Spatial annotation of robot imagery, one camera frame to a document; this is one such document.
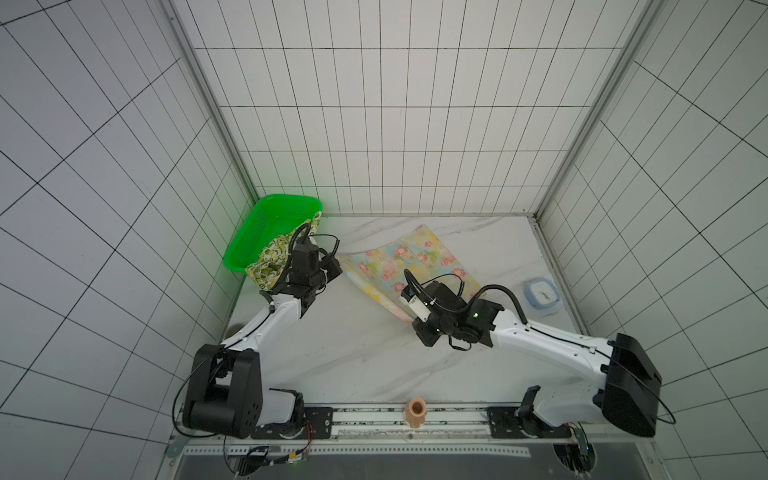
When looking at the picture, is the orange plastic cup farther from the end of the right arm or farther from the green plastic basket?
the green plastic basket

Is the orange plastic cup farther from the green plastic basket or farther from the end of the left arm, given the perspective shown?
the green plastic basket

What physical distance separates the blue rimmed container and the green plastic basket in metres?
0.79

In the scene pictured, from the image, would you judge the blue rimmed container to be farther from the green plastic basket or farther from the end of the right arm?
the green plastic basket

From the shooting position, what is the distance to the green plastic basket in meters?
1.04

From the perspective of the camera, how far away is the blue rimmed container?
0.94m

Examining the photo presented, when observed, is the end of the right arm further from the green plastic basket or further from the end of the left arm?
the green plastic basket

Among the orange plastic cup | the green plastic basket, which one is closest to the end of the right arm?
the orange plastic cup
